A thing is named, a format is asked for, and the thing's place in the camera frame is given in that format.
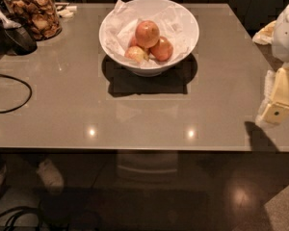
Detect yellow white cloth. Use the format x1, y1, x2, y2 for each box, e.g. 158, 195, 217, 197
252, 21, 276, 45

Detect white ceramic bowl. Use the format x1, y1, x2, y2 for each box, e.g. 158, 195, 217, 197
98, 0, 200, 78

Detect glass jar of dried chips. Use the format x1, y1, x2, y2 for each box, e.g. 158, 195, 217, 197
4, 0, 62, 40

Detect front yellow red apple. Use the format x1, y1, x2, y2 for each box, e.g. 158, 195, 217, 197
124, 46, 149, 63

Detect right red apple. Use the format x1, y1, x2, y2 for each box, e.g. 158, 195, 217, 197
150, 37, 173, 62

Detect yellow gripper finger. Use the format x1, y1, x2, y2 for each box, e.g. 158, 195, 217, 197
255, 63, 289, 128

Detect white shoe under table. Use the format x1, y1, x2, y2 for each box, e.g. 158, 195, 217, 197
37, 159, 65, 194

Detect small white items on table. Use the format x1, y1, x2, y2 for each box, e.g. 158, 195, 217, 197
56, 4, 77, 18

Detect black cable on table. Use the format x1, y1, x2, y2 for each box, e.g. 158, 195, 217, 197
0, 72, 34, 115

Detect white crumpled paper liner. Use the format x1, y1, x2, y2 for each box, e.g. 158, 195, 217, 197
103, 0, 191, 69

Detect silver spoon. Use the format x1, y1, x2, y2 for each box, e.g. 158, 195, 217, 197
0, 10, 21, 29

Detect black round lid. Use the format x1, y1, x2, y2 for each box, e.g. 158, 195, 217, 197
5, 27, 38, 55

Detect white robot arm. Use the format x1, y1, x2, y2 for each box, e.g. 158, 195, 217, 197
254, 4, 289, 128

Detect black cables on floor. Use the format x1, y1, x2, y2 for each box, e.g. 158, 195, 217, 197
0, 205, 71, 231

